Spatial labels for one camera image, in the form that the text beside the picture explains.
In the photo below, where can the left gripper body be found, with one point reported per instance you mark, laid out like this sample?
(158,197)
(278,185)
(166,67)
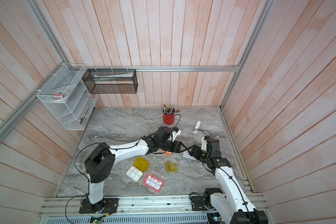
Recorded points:
(170,145)

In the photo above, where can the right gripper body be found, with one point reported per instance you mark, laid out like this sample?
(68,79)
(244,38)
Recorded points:
(204,156)

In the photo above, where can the orange pillbox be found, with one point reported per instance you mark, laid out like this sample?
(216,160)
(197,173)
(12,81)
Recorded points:
(167,153)

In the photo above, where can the blue pillbox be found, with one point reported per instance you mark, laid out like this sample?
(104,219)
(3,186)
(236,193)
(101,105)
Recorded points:
(188,156)

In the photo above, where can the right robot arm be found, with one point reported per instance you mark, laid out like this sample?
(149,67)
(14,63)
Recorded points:
(230,202)

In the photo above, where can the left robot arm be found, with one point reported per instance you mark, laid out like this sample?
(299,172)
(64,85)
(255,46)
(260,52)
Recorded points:
(99,163)

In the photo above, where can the small yellow pillbox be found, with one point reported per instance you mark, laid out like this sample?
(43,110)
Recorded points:
(171,167)

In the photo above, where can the white rectangular device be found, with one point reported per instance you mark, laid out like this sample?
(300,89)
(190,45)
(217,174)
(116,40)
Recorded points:
(197,127)

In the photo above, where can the red pen cup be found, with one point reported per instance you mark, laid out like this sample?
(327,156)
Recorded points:
(168,119)

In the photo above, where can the red pillbox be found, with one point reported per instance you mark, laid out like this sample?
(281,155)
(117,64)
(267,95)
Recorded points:
(153,183)

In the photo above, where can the yellow lid white pillbox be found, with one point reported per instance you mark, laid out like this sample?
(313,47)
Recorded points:
(139,167)

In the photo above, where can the black mesh basket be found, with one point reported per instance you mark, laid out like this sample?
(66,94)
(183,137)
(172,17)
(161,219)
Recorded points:
(111,81)

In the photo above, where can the tape roll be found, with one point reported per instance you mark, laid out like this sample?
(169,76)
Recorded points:
(60,95)

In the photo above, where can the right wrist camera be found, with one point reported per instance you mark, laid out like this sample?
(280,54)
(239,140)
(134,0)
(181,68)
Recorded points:
(204,143)

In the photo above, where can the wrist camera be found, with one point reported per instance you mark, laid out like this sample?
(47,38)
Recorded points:
(175,133)
(204,143)

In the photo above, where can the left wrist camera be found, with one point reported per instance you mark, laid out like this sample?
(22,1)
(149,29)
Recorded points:
(175,133)

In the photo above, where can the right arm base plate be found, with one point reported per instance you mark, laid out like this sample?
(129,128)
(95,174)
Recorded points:
(201,203)

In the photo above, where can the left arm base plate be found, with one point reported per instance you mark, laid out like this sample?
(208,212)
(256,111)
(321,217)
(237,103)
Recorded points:
(106,205)

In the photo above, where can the white wire shelf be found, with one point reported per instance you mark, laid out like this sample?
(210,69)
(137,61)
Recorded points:
(73,113)

